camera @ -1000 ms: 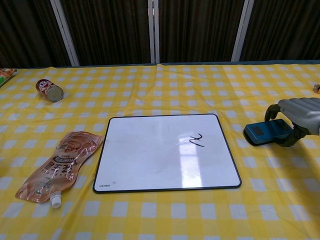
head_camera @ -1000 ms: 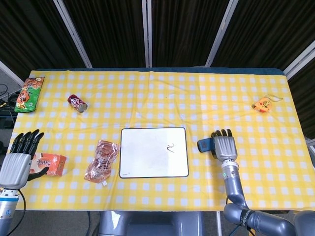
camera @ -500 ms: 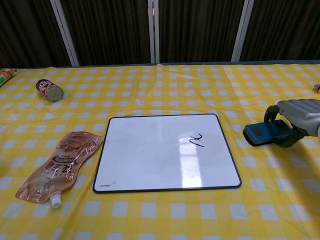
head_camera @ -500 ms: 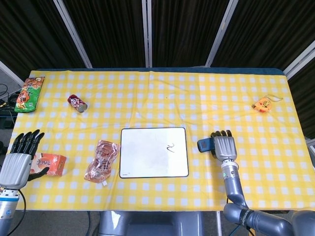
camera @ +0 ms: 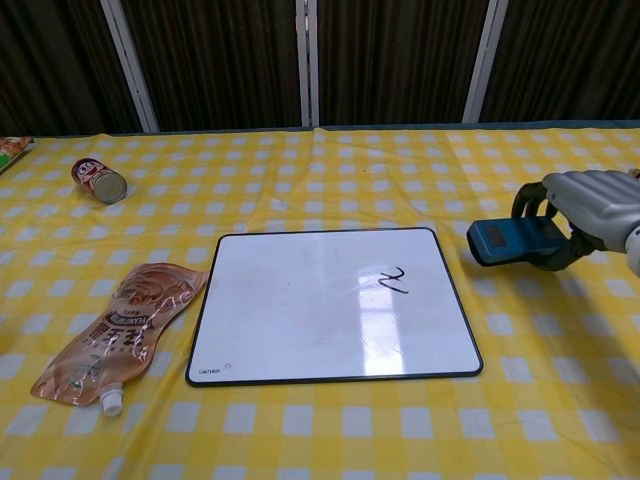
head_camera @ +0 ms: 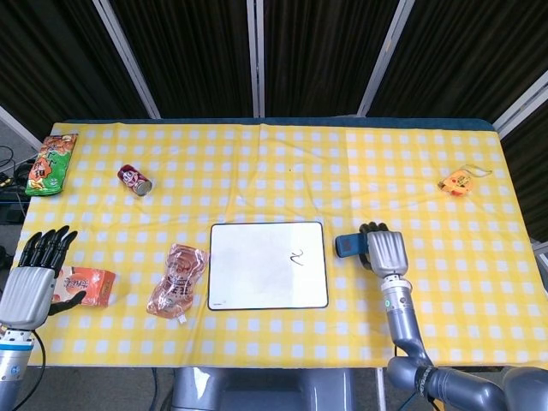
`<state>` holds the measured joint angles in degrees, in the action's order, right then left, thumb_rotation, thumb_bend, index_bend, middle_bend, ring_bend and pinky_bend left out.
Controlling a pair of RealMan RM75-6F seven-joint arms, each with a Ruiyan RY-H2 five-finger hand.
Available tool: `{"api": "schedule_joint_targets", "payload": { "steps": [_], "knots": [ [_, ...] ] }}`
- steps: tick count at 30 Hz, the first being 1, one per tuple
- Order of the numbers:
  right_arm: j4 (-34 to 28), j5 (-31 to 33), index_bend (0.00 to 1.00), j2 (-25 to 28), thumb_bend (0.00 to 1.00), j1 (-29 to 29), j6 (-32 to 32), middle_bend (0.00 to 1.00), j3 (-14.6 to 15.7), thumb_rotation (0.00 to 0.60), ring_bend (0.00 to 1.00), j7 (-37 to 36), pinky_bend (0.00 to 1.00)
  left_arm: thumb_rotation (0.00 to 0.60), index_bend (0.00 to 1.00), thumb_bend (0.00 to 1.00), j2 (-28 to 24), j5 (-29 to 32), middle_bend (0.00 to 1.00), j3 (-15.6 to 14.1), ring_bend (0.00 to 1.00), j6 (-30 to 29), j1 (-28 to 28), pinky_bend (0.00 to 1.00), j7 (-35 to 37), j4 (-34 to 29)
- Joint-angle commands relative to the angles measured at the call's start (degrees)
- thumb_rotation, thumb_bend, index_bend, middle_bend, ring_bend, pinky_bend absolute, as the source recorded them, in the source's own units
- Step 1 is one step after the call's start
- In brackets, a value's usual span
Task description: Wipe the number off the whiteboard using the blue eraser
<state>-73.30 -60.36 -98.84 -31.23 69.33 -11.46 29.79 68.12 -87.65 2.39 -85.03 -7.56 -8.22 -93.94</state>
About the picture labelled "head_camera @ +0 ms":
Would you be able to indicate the white table leg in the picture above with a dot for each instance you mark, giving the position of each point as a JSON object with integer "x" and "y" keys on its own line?
{"x": 381, "y": 385}

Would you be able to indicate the dark blue eraser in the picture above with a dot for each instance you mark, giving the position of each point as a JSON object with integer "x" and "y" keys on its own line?
{"x": 349, "y": 245}

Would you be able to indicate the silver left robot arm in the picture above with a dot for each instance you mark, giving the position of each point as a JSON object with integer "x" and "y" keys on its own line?
{"x": 13, "y": 368}

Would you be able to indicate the orange white carton box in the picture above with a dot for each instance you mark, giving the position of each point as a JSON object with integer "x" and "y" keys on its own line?
{"x": 94, "y": 284}

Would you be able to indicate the small orange yellow packet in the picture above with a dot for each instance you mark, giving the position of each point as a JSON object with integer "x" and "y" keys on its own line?
{"x": 458, "y": 182}

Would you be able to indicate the yellow white checked tablecloth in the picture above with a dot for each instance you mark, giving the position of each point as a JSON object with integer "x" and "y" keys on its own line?
{"x": 274, "y": 180}

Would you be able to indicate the red drink can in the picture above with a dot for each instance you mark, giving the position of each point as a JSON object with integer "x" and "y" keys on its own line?
{"x": 133, "y": 179}

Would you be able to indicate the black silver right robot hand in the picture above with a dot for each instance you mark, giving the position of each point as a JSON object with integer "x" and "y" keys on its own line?
{"x": 385, "y": 252}

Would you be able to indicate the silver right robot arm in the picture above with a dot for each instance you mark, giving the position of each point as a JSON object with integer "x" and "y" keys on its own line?
{"x": 411, "y": 338}

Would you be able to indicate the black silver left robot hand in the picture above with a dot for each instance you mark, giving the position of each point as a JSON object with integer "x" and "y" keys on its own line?
{"x": 25, "y": 295}

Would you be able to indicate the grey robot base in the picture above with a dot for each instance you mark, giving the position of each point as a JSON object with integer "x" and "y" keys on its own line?
{"x": 261, "y": 389}

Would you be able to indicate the white partition frame post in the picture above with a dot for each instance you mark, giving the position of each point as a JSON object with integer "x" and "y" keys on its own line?
{"x": 383, "y": 60}
{"x": 256, "y": 60}
{"x": 17, "y": 126}
{"x": 522, "y": 107}
{"x": 128, "y": 60}

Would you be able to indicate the dark brown pleated curtain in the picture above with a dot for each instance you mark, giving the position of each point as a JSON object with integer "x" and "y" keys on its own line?
{"x": 192, "y": 55}
{"x": 462, "y": 55}
{"x": 317, "y": 55}
{"x": 531, "y": 171}
{"x": 51, "y": 64}

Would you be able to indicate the white drawing board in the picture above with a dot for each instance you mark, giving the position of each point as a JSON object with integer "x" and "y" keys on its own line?
{"x": 265, "y": 274}

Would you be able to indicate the green orange snack bag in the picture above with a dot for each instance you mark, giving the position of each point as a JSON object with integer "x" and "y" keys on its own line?
{"x": 49, "y": 167}

